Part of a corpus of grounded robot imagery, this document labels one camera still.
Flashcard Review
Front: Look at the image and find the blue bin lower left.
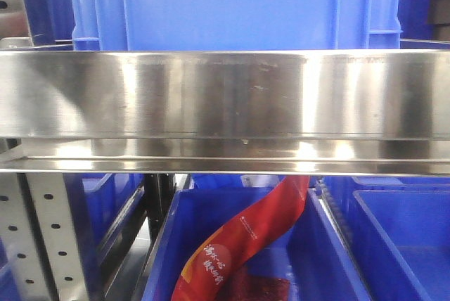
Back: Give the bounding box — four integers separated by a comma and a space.
63, 173, 145, 263

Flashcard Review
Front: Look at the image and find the blue bin with red bag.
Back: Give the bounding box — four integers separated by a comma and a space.
143, 187, 369, 300

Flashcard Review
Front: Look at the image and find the blue bin lower right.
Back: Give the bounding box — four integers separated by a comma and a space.
321, 176, 449, 300

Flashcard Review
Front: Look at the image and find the stainless steel shelf beam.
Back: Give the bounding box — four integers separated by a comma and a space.
1, 50, 449, 176

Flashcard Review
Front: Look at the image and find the black shelf upright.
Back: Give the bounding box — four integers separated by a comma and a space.
143, 174, 175, 243

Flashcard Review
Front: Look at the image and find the red printed snack bag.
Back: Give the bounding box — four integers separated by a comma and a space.
171, 175, 309, 300

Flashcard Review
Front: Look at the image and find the light blue ribbed crate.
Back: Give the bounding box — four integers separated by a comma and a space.
72, 0, 401, 51

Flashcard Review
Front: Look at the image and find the perforated steel upright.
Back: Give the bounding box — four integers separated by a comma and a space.
1, 173, 90, 300

